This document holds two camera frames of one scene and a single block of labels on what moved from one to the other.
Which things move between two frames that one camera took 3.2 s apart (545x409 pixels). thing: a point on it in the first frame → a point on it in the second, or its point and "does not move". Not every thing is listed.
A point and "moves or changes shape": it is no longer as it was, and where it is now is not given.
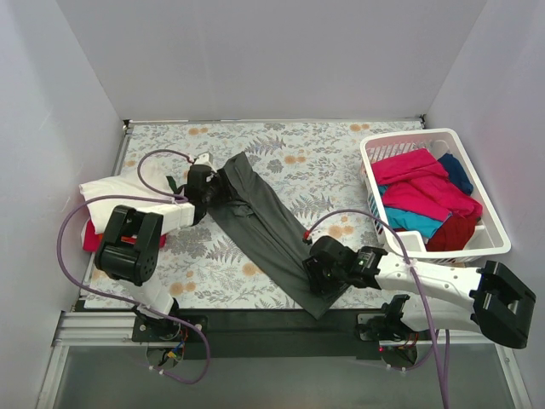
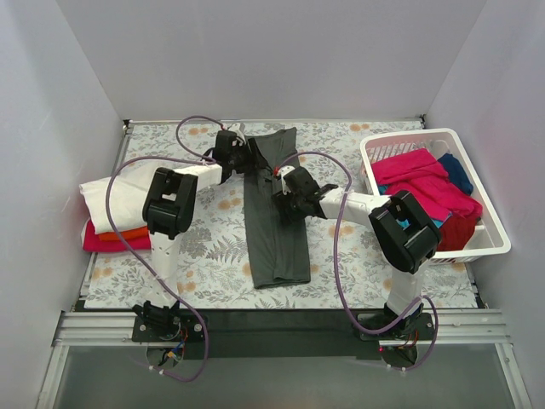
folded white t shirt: [155, 173] does not move
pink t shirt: [416, 179] does not move
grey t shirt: [243, 206] moves or changes shape
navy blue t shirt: [456, 171] does not move
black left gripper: [215, 187] → [248, 154]
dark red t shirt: [453, 233] does not move
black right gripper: [318, 275] → [283, 200]
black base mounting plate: [258, 333] does not move
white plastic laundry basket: [490, 236] does not move
